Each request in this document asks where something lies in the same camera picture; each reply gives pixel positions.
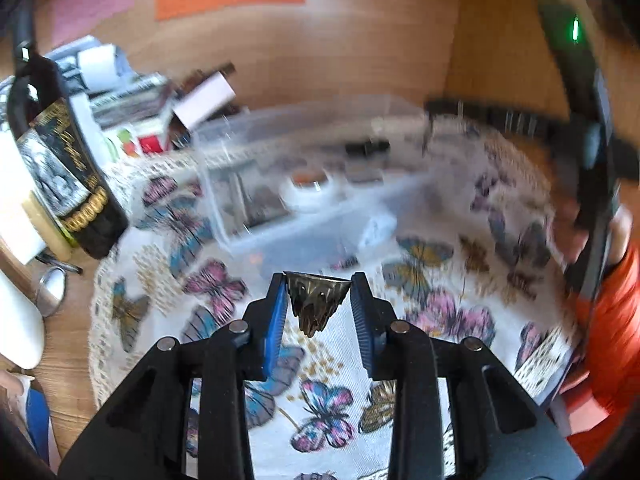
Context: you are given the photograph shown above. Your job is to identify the dark wine bottle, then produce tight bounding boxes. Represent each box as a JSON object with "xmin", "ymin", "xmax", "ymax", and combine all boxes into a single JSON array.
[{"xmin": 10, "ymin": 42, "xmax": 130, "ymax": 260}]

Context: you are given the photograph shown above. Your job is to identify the small white blue object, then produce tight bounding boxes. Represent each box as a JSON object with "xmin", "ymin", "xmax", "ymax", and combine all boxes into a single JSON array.
[{"xmin": 357, "ymin": 212, "xmax": 398, "ymax": 251}]

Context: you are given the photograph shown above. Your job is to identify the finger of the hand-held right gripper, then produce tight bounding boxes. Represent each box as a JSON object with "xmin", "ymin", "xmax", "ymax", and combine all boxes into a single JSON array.
[{"xmin": 424, "ymin": 97, "xmax": 556, "ymax": 156}]

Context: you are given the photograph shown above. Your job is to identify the dark hair clip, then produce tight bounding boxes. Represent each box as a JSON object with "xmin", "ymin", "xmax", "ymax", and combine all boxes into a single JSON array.
[{"xmin": 345, "ymin": 139, "xmax": 391, "ymax": 157}]

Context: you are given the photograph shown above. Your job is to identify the metal spoon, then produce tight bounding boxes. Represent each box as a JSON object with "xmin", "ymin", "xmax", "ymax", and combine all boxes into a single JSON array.
[{"xmin": 37, "ymin": 266, "xmax": 68, "ymax": 317}]

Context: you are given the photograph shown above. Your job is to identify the white rounded appliance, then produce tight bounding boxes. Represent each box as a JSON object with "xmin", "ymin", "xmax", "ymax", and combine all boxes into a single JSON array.
[{"xmin": 0, "ymin": 270, "xmax": 45, "ymax": 370}]

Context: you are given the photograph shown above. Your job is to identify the small brown rectangular box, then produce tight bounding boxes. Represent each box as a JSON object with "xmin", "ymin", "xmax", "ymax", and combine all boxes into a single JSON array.
[{"xmin": 240, "ymin": 180, "xmax": 291, "ymax": 228}]

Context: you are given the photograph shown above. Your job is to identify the person's right forearm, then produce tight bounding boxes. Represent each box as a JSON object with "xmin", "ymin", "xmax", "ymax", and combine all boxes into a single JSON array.
[{"xmin": 550, "ymin": 202, "xmax": 640, "ymax": 466}]

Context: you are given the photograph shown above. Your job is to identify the butterfly print tablecloth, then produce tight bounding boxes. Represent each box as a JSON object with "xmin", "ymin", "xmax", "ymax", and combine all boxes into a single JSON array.
[{"xmin": 87, "ymin": 115, "xmax": 591, "ymax": 480}]

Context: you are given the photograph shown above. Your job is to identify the clear plastic container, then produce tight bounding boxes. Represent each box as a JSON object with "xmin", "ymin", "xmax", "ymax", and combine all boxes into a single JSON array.
[{"xmin": 192, "ymin": 95, "xmax": 451, "ymax": 263}]

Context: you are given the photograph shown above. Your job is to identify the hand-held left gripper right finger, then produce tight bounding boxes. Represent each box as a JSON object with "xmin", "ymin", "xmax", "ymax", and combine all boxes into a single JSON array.
[{"xmin": 350, "ymin": 272, "xmax": 586, "ymax": 480}]

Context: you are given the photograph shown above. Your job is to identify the small white box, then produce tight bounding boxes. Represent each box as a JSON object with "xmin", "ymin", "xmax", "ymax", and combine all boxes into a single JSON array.
[{"xmin": 172, "ymin": 71, "xmax": 236, "ymax": 128}]

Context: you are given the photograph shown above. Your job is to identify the stack of books and magazines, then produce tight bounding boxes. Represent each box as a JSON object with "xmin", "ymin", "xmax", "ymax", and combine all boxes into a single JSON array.
[{"xmin": 45, "ymin": 35, "xmax": 241, "ymax": 161}]

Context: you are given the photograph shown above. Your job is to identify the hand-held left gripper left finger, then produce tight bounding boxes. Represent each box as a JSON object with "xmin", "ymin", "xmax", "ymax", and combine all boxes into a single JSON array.
[{"xmin": 57, "ymin": 272, "xmax": 290, "ymax": 480}]

